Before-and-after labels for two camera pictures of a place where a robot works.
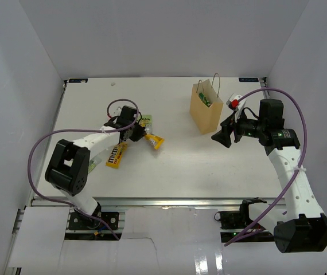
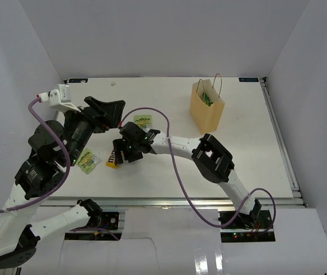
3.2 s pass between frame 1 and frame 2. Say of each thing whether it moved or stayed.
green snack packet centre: stayed
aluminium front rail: stayed
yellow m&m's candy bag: stayed
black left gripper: moved
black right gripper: moved
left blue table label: stayed
